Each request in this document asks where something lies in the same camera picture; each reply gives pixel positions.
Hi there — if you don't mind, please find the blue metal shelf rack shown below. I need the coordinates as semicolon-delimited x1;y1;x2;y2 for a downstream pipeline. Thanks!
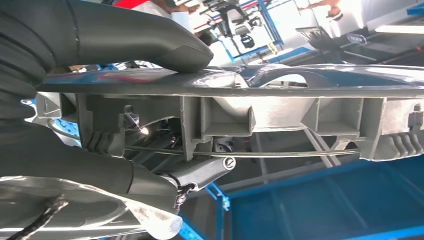
52;117;424;240

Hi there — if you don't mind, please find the black braided hand cable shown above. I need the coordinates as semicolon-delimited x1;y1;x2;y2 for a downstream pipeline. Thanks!
6;194;69;240

